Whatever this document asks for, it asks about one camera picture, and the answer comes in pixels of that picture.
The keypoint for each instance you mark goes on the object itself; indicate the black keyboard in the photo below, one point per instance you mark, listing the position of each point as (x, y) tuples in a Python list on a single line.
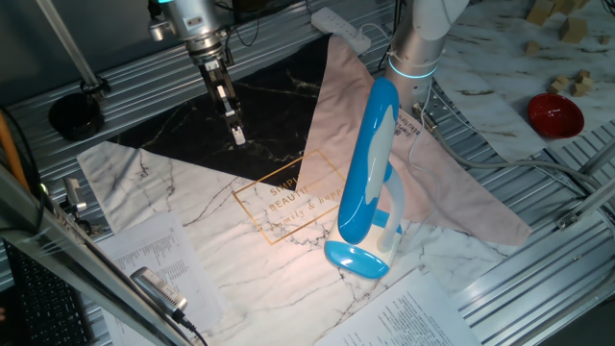
[(43, 307)]

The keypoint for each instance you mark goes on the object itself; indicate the aluminium profile rail with bracket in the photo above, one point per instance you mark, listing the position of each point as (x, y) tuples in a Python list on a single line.
[(591, 204)]

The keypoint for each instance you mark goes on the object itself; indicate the silver depth camera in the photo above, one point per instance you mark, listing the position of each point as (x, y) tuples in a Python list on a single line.
[(156, 288)]

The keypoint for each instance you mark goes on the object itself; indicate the white power strip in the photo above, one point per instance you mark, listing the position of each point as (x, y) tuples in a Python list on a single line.
[(338, 26)]

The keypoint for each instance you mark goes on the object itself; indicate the paper sheet with text lines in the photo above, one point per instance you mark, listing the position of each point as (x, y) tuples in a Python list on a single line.
[(403, 317)]

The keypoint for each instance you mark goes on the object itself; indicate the large wooden block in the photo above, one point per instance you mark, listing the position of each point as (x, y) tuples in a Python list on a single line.
[(569, 6), (540, 12), (573, 30)]

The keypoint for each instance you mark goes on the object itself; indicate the camera stand black round base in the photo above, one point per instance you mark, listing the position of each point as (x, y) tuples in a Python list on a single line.
[(77, 115)]

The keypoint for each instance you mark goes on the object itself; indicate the red bowl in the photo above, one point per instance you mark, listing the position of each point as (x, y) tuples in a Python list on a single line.
[(555, 115)]

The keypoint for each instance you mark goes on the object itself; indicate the small wooden block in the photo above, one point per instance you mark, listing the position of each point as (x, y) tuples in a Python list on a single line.
[(583, 75), (580, 89), (562, 79), (604, 40), (555, 87), (532, 47)]

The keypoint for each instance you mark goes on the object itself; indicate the marble pink black tablecloth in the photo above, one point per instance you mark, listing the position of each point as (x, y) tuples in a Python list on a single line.
[(240, 259)]

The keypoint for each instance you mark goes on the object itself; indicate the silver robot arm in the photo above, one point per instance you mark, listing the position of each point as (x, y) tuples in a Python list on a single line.
[(413, 53)]

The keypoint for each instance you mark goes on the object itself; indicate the white marble mat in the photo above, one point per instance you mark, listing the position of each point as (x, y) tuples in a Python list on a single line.
[(490, 72)]

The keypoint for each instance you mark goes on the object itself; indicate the paper sheet with printed table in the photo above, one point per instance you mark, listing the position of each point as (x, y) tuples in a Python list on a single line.
[(163, 259)]

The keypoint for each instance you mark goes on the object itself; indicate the orange rod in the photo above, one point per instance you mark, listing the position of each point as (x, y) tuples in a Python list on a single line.
[(9, 144)]

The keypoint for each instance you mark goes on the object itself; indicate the blue and white desk lamp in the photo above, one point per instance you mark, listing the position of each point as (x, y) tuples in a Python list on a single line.
[(365, 168)]

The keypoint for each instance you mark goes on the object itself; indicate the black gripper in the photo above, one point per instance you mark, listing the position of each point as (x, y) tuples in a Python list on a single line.
[(216, 74)]

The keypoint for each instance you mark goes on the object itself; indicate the aluminium frame bar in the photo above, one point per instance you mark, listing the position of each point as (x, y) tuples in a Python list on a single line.
[(72, 269)]

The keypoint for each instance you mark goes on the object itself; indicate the small silver clamp bracket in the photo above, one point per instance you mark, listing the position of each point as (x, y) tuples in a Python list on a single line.
[(74, 192)]

